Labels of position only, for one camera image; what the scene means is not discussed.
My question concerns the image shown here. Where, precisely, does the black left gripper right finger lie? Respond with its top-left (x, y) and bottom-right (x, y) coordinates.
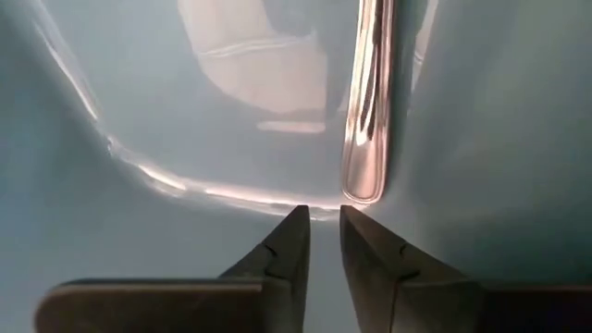
top-left (339, 205), bottom-right (592, 333)

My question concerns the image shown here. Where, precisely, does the silver table knife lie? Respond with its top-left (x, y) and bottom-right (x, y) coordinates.
top-left (340, 0), bottom-right (397, 205)

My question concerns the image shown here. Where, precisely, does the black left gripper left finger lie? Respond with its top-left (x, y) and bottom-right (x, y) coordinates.
top-left (34, 205), bottom-right (311, 333)

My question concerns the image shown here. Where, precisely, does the dark teal plastic bin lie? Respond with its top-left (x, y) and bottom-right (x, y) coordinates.
top-left (0, 0), bottom-right (592, 333)

